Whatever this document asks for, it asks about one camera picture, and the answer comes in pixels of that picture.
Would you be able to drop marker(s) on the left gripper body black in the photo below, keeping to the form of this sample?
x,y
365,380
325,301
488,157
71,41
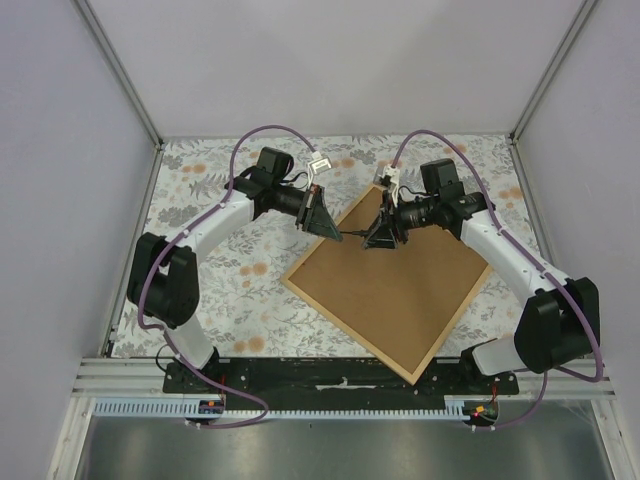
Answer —
x,y
303,215

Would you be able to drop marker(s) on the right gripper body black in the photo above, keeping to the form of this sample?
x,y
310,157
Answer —
x,y
393,214

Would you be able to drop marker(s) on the red black screwdriver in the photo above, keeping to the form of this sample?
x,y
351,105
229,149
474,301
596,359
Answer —
x,y
356,233

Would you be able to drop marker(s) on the wooden picture frame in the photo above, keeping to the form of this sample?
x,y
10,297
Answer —
x,y
401,305

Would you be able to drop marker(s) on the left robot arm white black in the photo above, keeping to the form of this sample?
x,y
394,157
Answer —
x,y
164,278

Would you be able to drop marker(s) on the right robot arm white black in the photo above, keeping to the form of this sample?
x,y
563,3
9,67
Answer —
x,y
560,320

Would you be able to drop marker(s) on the floral patterned table mat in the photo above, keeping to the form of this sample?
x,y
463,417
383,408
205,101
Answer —
x,y
244,308

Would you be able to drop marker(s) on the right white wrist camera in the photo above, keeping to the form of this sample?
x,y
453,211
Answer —
x,y
388,177

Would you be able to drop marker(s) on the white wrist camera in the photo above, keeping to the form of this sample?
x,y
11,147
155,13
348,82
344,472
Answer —
x,y
318,164
388,177

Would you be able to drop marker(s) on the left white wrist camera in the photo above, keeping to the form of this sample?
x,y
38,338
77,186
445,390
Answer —
x,y
318,164

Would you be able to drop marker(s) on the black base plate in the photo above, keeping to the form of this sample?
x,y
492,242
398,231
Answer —
x,y
352,384

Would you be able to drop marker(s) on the white slotted cable duct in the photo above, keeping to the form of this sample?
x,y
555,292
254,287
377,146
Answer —
x,y
194,408

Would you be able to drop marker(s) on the right aluminium corner post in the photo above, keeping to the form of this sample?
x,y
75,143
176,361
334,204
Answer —
x,y
560,54

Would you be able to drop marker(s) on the aluminium corner post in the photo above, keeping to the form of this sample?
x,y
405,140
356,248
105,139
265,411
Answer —
x,y
560,54
106,48

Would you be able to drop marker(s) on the left aluminium corner post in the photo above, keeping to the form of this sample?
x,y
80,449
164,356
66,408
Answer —
x,y
106,48

